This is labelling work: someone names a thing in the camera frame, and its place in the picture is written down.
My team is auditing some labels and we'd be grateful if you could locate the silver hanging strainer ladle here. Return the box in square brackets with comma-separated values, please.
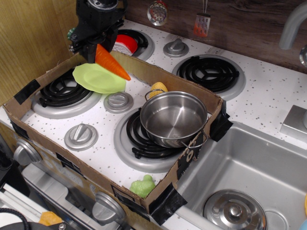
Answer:
[147, 0, 168, 26]

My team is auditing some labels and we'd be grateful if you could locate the stainless steel pot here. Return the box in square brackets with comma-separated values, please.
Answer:
[140, 91, 208, 148]

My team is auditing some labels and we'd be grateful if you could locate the silver pot lid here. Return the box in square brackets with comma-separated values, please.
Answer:
[202, 189, 267, 230]

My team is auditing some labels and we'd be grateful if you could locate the black back right burner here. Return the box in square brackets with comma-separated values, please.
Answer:
[177, 57, 239, 92]

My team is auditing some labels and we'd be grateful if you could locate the orange toy carrot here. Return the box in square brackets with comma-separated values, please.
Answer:
[95, 44, 131, 81]

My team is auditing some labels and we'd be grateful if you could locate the grey faucet base block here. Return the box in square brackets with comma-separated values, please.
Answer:
[280, 105, 307, 142]

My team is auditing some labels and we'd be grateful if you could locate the yellow toy corn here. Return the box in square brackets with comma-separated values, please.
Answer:
[149, 82, 168, 98]

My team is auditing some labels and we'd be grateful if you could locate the brown cardboard fence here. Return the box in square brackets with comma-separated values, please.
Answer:
[4, 51, 223, 225]

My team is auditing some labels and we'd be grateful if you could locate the silver knob back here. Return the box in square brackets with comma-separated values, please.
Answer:
[163, 38, 189, 58]

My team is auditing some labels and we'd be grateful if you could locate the black back left burner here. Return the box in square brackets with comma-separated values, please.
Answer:
[118, 29, 151, 57]

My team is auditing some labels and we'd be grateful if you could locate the black burner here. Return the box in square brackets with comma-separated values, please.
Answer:
[39, 69, 93, 107]
[118, 29, 151, 57]
[177, 57, 239, 92]
[126, 108, 185, 159]

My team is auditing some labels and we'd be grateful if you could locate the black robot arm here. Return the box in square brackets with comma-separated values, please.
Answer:
[68, 0, 128, 63]

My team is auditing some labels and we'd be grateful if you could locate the silver oven knob right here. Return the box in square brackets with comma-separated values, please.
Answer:
[92, 192, 126, 226]

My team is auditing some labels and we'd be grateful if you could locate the grey sink basin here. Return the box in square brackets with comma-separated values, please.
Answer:
[177, 122, 307, 230]

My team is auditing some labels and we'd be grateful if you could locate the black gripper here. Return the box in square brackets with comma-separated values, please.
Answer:
[69, 0, 126, 64]

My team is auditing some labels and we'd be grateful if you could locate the black front left burner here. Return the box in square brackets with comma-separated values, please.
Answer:
[39, 69, 93, 107]

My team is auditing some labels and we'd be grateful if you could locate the silver oven knob left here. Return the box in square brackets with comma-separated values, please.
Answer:
[13, 139, 42, 166]

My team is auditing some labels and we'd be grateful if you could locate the silver knob front left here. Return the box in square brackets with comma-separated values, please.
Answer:
[64, 123, 98, 151]

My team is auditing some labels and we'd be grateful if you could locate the black cable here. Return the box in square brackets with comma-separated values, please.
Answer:
[0, 207, 31, 230]

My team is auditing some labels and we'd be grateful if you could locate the orange toy food piece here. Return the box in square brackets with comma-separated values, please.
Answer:
[38, 211, 62, 226]

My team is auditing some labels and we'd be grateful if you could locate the grey toy faucet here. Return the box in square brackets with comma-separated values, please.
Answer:
[279, 1, 307, 50]

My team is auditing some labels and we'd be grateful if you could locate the red white toy cheese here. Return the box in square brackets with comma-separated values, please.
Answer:
[113, 34, 138, 56]

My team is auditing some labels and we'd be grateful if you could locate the silver hanging slotted spatula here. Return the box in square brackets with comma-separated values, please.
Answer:
[193, 0, 211, 38]

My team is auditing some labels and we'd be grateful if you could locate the silver oven knob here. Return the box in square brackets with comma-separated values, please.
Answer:
[92, 192, 126, 226]
[13, 139, 42, 166]

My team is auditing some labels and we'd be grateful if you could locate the black front right burner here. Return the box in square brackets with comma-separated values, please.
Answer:
[126, 108, 185, 159]

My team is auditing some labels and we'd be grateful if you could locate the light green plastic plate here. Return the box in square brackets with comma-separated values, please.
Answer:
[72, 63, 126, 94]

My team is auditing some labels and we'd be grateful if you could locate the green toy vegetable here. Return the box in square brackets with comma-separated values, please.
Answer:
[130, 175, 155, 198]

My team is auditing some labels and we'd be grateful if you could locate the silver knob centre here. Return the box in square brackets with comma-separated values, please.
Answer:
[104, 92, 134, 114]

